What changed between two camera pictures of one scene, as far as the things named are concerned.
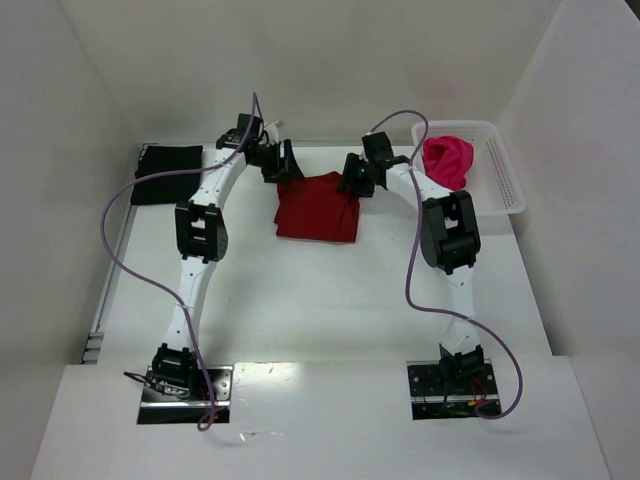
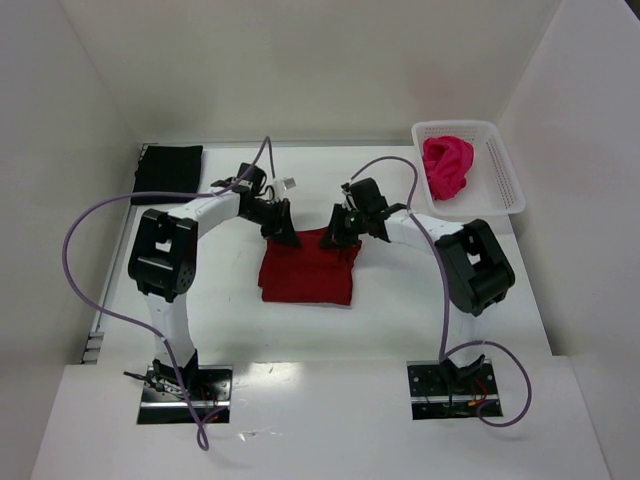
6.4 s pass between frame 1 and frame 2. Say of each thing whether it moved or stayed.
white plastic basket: stayed
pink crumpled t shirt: stayed
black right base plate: stayed
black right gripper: moved
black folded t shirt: stayed
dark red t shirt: moved
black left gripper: moved
